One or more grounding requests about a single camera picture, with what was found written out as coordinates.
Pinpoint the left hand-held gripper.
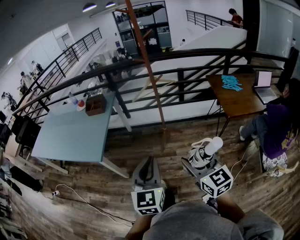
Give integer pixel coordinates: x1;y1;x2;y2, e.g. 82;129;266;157
130;156;167;216

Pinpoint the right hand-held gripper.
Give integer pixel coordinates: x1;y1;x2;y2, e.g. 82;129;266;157
181;152;234;200

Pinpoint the brown wooden coat rack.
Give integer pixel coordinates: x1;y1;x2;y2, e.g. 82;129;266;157
114;0;183;154

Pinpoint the person's left forearm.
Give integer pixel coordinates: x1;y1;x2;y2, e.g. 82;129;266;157
125;214;156;240

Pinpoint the person's right forearm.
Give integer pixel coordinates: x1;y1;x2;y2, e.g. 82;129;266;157
216;194;247;224

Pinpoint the person's grey shirt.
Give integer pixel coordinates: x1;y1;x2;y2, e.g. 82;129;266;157
142;201;285;240

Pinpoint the brown wooden desk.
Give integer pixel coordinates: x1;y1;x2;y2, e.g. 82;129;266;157
205;73;268;138

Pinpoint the patterned cushion stool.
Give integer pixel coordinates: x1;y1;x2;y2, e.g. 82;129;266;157
258;140;300;178

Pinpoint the light blue table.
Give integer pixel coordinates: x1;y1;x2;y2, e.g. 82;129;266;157
26;92;133;179

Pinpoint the brown wooden box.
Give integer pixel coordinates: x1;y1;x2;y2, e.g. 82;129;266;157
85;94;107;117

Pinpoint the pile of blue sticks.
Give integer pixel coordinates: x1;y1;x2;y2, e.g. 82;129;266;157
221;74;244;92

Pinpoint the black metal railing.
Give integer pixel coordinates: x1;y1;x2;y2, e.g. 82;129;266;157
185;9;235;31
11;48;293;124
14;27;103;111

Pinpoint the grey open laptop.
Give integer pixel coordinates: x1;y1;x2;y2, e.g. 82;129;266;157
253;69;279;105

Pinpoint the clear plastic bottle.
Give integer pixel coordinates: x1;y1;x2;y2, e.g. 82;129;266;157
67;91;79;106

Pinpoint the black framed glass partition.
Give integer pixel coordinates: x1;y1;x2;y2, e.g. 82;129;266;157
112;0;173;57

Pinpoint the white charging cable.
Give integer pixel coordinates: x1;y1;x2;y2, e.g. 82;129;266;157
229;147;250;182

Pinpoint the white power cable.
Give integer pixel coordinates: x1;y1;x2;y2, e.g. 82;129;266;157
55;183;135;227

